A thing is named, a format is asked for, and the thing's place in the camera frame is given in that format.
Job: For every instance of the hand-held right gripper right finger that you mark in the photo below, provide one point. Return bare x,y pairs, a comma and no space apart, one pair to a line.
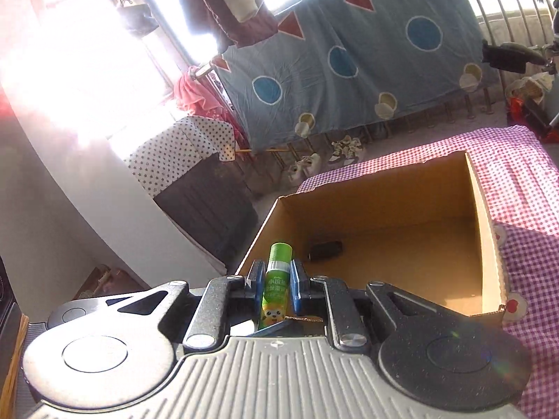
298,284

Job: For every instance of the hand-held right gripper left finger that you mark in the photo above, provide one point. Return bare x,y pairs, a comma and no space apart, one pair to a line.
257,280

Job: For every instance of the green glue stick tube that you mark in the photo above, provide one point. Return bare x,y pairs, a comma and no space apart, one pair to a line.
274,283

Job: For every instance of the brown cardboard box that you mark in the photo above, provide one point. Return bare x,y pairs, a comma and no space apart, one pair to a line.
393,227

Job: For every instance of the black key fob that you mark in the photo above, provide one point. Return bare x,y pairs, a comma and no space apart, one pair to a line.
325,251

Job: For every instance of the dark cabinet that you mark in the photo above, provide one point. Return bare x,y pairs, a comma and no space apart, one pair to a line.
205,200

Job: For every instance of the chunky white sneaker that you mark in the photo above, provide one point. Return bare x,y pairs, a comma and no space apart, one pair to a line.
295,173
311,161

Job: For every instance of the yellow pole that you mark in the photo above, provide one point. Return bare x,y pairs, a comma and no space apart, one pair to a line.
262,150

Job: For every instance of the white grey sneaker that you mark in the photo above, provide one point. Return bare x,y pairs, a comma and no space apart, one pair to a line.
337,155
354,147

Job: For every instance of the white star-patterned cloth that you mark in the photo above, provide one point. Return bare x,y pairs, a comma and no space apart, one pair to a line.
174,148

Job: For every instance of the pink hanging garment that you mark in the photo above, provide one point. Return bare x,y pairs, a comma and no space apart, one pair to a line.
194,91

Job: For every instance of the purple checkered tablecloth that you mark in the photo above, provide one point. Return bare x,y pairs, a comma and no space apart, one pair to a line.
524,192

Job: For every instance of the dark maroon hanging garment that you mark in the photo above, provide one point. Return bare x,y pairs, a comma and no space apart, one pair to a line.
251,30

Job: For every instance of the blue quilt with circles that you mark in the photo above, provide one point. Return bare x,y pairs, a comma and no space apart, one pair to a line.
349,30

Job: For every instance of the children's bicycle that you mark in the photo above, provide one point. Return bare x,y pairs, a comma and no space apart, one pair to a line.
517,109

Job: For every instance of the black hanging garment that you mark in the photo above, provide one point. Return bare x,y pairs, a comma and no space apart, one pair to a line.
139,19

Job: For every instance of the basket with rags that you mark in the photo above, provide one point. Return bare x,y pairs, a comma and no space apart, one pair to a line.
530,87

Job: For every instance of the black padded seat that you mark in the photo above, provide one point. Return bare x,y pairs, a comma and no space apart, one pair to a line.
511,56

